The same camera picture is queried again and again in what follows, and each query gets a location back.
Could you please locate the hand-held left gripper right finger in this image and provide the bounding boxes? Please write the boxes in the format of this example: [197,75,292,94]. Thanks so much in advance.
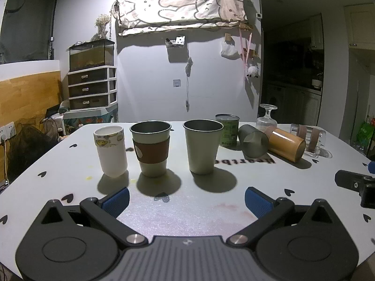
[227,186,335,245]

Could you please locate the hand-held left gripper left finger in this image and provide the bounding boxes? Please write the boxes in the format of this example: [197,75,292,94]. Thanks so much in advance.
[41,187,149,246]

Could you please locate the white cup with printed band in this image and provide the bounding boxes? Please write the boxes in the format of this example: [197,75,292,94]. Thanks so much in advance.
[93,125,129,178]

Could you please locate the dark grey cup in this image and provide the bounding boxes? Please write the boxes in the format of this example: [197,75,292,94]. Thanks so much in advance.
[237,124,270,158]

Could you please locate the grey cup with brown sleeve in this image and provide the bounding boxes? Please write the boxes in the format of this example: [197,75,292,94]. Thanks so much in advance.
[129,120,172,178]

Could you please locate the orange wooden cup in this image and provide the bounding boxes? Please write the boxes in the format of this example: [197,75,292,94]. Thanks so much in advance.
[265,126,307,163]

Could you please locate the plain grey metal cup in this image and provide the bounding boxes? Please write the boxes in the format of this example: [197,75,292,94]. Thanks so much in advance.
[182,119,225,176]

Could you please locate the green plastic bag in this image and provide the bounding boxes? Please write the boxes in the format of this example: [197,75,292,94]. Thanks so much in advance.
[358,121,374,147]

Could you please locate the glass mug with brown bands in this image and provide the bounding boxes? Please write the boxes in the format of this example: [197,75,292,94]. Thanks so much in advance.
[290,123,327,157]

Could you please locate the green tin can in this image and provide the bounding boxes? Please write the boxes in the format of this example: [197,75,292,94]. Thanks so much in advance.
[215,114,241,148]

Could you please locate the clear glass goblet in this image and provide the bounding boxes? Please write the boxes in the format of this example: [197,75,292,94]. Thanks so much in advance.
[257,104,278,129]

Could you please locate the colourful printed cloth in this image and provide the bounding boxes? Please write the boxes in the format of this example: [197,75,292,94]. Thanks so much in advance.
[63,114,118,137]

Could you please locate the washing machine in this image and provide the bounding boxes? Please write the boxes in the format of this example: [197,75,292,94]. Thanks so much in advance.
[266,85,286,118]

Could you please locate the white drawer unit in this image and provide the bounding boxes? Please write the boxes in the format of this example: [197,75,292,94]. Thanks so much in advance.
[67,66,118,111]

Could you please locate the white power socket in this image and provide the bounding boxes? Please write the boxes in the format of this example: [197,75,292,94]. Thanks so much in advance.
[0,121,15,141]

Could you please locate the wooden board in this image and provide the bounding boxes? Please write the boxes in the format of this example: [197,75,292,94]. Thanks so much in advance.
[0,70,64,130]

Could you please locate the glass fish tank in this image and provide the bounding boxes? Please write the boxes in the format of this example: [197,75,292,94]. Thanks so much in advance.
[69,38,115,72]

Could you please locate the white hanging bag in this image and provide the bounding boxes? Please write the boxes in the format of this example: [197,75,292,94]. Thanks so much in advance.
[220,39,241,59]

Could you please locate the pink sticks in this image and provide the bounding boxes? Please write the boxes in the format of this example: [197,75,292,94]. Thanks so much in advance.
[238,29,254,65]

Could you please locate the dried flower bunch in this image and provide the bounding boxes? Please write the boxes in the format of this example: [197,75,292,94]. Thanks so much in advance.
[95,14,112,40]

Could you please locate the white wall cabinet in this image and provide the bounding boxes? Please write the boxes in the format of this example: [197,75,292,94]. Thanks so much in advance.
[344,4,375,48]

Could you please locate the clear wall holder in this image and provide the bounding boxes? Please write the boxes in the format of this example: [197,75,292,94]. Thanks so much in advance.
[165,35,186,49]

